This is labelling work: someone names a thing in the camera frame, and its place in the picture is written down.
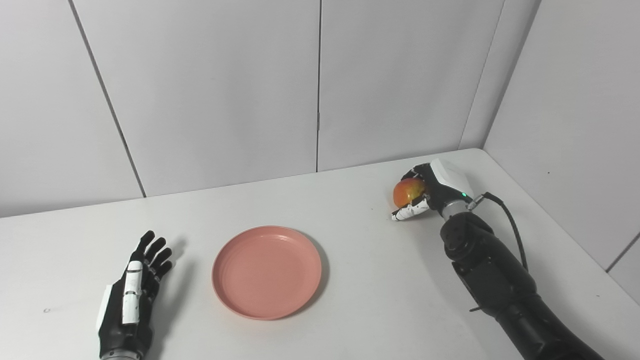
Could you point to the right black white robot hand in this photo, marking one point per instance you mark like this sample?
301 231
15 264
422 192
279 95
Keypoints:
447 185

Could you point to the pink round plate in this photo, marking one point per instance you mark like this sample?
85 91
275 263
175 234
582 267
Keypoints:
267 272

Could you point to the red yellow pomegranate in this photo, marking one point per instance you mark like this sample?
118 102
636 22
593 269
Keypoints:
407 192

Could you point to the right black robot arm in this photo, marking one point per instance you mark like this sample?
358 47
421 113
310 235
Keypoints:
500 280

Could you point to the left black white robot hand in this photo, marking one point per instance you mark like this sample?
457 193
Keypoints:
117 325

